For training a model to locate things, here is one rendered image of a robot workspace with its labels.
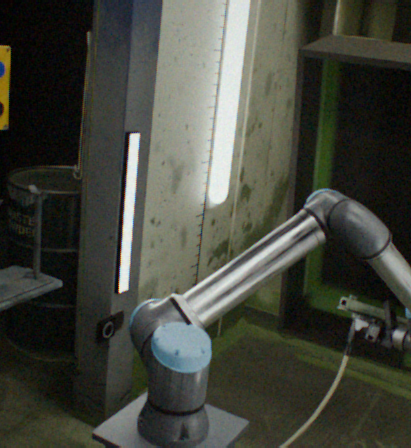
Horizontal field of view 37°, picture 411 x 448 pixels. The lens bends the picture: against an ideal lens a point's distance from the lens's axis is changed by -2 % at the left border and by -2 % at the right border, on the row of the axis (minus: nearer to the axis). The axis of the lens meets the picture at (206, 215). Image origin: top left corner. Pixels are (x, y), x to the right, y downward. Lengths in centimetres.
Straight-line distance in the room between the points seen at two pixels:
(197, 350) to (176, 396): 13
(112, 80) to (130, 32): 19
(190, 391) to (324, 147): 141
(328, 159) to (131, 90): 91
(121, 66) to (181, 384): 118
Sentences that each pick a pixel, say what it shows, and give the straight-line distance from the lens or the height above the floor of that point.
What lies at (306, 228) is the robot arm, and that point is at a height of 115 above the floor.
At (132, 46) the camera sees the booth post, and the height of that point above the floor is 158.
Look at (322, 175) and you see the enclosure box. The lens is 269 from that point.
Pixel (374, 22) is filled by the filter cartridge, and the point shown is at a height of 183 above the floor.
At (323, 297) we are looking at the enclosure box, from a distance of 295.
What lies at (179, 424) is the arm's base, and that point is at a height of 70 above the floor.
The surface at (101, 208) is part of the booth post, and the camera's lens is 236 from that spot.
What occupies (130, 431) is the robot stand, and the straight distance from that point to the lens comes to 167.
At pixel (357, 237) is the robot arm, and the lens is 170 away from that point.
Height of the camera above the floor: 162
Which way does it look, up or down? 16 degrees down
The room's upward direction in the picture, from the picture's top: 6 degrees clockwise
